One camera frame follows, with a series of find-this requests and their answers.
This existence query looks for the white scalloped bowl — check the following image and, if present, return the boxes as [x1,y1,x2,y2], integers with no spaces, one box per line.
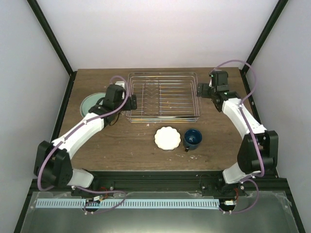
[154,126,181,151]

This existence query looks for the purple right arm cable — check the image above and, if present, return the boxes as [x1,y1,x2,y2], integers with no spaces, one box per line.
[210,59,266,214]

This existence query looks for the light blue slotted cable duct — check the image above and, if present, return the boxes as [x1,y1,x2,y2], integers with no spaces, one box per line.
[35,199,220,209]

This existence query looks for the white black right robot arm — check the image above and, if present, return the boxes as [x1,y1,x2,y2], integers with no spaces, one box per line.
[197,70,278,196]

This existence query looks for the metal wire dish rack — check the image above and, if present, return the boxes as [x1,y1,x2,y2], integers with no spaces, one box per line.
[125,72,201,123]

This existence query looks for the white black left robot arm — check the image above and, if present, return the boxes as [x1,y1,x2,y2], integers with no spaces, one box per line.
[34,83,137,196]

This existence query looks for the right black frame post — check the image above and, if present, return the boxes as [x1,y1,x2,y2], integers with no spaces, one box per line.
[242,0,290,72]

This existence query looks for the black aluminium frame rail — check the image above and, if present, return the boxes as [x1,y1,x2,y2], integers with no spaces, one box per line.
[31,170,287,195]

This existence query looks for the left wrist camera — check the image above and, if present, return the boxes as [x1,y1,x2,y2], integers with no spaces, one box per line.
[115,81,125,89]

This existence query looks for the black frame post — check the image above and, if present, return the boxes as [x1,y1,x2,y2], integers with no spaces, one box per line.
[26,0,74,76]
[242,0,290,72]

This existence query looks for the dark blue mug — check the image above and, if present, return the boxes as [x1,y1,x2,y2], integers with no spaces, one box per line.
[183,129,203,152]

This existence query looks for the left black frame post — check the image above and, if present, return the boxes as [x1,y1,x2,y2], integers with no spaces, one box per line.
[26,0,74,76]

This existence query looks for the light green round plate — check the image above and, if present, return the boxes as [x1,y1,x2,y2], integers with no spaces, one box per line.
[80,92,105,117]

